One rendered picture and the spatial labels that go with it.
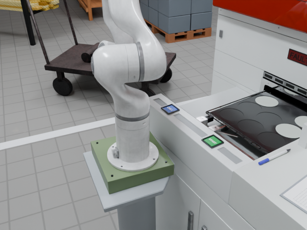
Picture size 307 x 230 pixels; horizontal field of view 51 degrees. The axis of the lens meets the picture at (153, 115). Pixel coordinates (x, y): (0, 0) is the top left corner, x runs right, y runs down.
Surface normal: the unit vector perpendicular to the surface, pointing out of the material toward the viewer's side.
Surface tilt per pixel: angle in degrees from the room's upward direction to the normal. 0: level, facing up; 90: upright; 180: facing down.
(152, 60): 66
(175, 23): 90
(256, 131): 0
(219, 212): 90
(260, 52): 90
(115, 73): 89
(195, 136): 0
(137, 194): 0
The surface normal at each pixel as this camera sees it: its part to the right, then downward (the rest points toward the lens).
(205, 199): -0.85, 0.29
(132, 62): 0.22, 0.12
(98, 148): 0.02, -0.85
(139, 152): 0.42, 0.47
